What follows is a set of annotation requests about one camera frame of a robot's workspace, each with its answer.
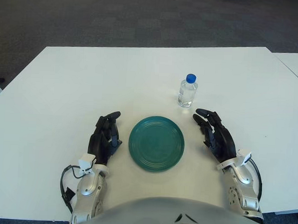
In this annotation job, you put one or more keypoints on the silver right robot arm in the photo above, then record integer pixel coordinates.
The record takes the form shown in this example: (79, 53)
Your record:
(237, 194)

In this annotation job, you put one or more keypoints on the silver robot torso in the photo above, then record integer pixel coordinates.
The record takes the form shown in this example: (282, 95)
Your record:
(158, 218)

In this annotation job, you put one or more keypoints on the green round plate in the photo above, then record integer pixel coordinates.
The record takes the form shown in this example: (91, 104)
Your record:
(156, 145)

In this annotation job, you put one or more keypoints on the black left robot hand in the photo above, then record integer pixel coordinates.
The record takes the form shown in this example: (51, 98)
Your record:
(101, 144)

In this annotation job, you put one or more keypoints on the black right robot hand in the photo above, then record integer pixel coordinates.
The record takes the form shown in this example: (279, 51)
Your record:
(223, 141)

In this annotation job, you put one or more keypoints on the clear bottle blue cap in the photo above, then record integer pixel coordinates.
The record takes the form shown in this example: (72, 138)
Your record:
(187, 94)

